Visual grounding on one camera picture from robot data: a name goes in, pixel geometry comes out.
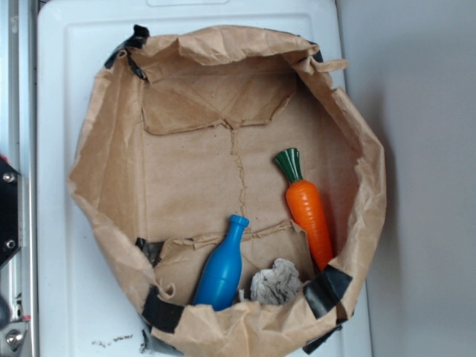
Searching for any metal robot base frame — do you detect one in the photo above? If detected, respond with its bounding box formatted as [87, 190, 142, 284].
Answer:
[1, 1, 39, 356]

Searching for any blue plastic toy bottle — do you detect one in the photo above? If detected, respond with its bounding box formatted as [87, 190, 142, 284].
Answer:
[193, 215, 249, 312]

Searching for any brown paper bag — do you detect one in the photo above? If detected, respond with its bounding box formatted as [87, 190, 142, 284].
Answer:
[68, 25, 387, 356]

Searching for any orange plastic toy carrot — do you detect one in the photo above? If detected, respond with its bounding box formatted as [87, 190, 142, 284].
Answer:
[274, 148, 334, 271]

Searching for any crumpled white paper ball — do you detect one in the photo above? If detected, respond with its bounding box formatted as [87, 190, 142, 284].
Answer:
[250, 258, 303, 306]

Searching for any white plastic tray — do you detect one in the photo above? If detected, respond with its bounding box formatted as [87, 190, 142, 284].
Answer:
[36, 0, 374, 357]

